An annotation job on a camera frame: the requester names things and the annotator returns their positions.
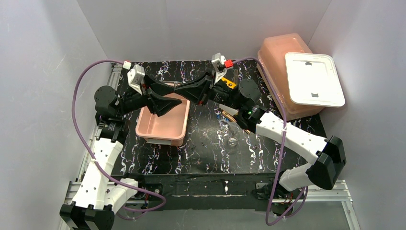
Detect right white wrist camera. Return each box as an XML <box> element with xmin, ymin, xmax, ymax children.
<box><xmin>211</xmin><ymin>53</ymin><xmax>233</xmax><ymax>84</ymax></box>

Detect white box lid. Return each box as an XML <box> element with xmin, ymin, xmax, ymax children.
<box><xmin>285</xmin><ymin>52</ymin><xmax>346</xmax><ymax>108</ymax></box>

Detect white plastic bottle red cap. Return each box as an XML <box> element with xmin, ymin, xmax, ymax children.
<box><xmin>219</xmin><ymin>104</ymin><xmax>238</xmax><ymax>116</ymax></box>

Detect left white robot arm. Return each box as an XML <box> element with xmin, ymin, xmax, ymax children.
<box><xmin>59</xmin><ymin>76</ymin><xmax>181</xmax><ymax>230</ymax></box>

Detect yellow test tube rack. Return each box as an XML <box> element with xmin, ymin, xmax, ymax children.
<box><xmin>221</xmin><ymin>77</ymin><xmax>237</xmax><ymax>89</ymax></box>

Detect aluminium frame rail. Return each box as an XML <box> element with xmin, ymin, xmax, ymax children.
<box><xmin>58</xmin><ymin>179</ymin><xmax>361</xmax><ymax>230</ymax></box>

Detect clear glass beaker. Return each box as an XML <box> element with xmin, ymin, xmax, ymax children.
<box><xmin>226</xmin><ymin>135</ymin><xmax>240</xmax><ymax>147</ymax></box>

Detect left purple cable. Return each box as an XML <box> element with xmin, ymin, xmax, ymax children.
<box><xmin>72</xmin><ymin>59</ymin><xmax>167</xmax><ymax>221</ymax></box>

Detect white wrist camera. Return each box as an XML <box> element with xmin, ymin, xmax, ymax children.
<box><xmin>127</xmin><ymin>65</ymin><xmax>145</xmax><ymax>95</ymax></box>
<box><xmin>211</xmin><ymin>53</ymin><xmax>233</xmax><ymax>84</ymax></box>

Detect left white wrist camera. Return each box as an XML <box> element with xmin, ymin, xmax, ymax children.
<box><xmin>127</xmin><ymin>65</ymin><xmax>145</xmax><ymax>95</ymax></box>

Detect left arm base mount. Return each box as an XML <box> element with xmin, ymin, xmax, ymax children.
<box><xmin>115</xmin><ymin>183</ymin><xmax>164</xmax><ymax>219</ymax></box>

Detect large pink storage box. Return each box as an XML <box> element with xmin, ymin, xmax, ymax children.
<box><xmin>257</xmin><ymin>33</ymin><xmax>323</xmax><ymax>121</ymax></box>

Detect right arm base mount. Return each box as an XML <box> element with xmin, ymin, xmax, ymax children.
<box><xmin>252</xmin><ymin>183</ymin><xmax>305</xmax><ymax>216</ymax></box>

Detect pink plastic bin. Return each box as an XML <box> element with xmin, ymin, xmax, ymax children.
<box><xmin>135</xmin><ymin>93</ymin><xmax>190</xmax><ymax>146</ymax></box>

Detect clear glass test tube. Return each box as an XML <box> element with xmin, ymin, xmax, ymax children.
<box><xmin>233</xmin><ymin>69</ymin><xmax>238</xmax><ymax>84</ymax></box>

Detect clear plastic funnel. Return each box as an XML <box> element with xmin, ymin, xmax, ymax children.
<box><xmin>220</xmin><ymin>120</ymin><xmax>244</xmax><ymax>139</ymax></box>

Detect wooden test tube clamp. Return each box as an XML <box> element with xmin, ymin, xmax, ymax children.
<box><xmin>222</xmin><ymin>111</ymin><xmax>251</xmax><ymax>135</ymax></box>

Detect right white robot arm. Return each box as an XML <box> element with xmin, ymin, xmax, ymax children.
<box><xmin>174</xmin><ymin>73</ymin><xmax>346</xmax><ymax>192</ymax></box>

